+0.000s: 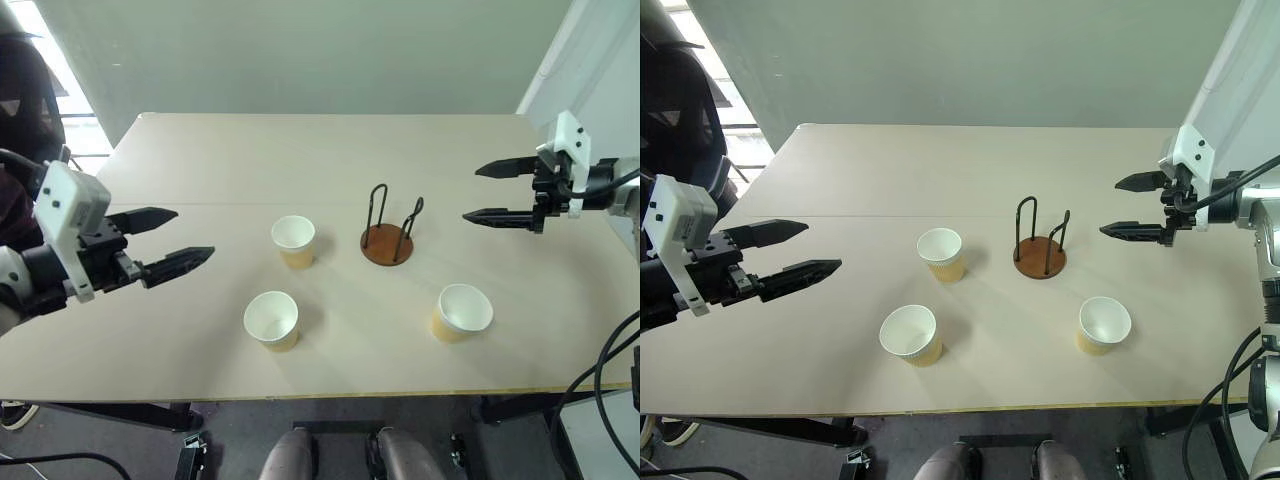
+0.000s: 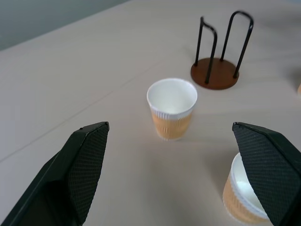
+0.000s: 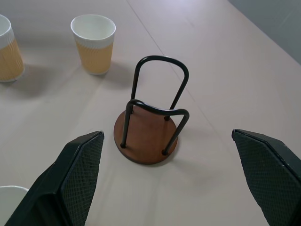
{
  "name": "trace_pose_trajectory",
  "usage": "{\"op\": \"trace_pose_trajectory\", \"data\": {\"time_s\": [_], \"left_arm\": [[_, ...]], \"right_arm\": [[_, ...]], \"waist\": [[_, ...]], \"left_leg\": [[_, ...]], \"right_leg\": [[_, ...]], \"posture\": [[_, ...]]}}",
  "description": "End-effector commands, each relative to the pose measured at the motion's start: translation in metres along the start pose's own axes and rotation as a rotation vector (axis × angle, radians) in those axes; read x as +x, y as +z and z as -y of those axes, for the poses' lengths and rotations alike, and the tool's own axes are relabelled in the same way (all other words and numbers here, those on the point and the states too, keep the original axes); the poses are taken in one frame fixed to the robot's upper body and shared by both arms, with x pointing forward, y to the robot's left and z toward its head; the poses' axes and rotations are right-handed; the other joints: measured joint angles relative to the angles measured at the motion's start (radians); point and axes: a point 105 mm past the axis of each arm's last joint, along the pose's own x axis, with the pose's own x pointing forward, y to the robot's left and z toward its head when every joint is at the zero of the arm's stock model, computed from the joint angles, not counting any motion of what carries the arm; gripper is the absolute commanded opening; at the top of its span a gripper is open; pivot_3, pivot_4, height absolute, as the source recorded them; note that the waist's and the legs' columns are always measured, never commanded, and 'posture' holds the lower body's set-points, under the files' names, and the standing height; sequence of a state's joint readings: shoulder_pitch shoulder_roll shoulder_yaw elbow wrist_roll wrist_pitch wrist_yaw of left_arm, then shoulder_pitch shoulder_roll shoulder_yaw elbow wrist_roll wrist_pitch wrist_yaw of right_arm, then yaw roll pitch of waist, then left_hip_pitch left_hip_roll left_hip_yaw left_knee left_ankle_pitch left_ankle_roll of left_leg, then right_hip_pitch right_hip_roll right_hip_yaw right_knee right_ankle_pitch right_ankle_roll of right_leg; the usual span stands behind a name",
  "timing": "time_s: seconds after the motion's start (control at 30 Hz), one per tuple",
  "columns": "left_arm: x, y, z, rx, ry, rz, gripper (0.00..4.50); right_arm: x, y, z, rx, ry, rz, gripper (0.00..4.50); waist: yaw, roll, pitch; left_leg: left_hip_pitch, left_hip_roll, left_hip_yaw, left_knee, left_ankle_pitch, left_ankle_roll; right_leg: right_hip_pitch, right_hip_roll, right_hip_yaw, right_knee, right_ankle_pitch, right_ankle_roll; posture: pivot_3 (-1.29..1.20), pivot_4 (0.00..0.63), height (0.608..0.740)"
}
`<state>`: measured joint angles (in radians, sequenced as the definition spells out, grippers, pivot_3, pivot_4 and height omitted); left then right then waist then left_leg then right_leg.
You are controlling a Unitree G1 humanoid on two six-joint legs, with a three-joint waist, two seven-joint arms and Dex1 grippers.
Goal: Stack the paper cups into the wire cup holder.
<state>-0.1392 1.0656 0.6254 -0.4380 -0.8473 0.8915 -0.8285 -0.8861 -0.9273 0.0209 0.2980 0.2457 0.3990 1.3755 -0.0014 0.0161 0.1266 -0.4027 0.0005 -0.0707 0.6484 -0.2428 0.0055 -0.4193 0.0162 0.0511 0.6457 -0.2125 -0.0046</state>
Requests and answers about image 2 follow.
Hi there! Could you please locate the wooden base wire cup holder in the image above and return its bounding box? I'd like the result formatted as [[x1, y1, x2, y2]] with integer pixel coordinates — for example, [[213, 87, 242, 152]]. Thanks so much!
[[190, 10, 254, 90]]

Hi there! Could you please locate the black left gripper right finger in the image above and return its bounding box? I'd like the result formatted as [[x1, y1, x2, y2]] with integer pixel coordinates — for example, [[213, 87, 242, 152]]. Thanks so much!
[[231, 121, 301, 226]]

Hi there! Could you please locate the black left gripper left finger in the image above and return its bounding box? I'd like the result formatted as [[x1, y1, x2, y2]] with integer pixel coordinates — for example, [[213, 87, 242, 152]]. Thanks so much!
[[0, 121, 111, 226]]

